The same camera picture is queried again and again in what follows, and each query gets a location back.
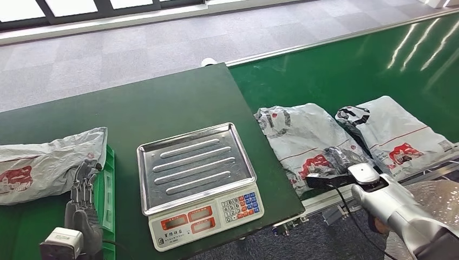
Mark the electronic scale steel tray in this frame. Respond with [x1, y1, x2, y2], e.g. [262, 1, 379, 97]
[136, 122, 265, 252]

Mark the white parcel bag black print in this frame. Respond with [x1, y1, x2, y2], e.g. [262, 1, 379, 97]
[335, 95, 458, 182]

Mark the grey parcel bag ring print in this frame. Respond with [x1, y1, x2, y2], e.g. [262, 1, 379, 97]
[254, 103, 373, 198]

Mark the person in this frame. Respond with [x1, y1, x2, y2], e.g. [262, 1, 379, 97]
[369, 179, 459, 260]

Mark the grey parcel bag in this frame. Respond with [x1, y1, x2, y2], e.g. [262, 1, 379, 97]
[0, 127, 108, 206]

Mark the green plastic crate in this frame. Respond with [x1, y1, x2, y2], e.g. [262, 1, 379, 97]
[0, 145, 115, 260]

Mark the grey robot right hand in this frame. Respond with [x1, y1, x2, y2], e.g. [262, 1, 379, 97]
[323, 146, 363, 176]

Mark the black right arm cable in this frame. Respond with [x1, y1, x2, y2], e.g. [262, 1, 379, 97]
[331, 185, 395, 260]

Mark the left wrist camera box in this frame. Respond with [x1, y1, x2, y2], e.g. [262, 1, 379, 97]
[39, 227, 84, 260]

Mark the black window frame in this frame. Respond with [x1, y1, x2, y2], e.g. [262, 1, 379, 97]
[0, 0, 207, 33]

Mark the green conveyor belt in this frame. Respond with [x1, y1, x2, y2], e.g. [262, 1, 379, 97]
[226, 7, 459, 238]

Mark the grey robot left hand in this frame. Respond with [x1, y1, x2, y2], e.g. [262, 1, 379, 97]
[63, 159, 104, 256]

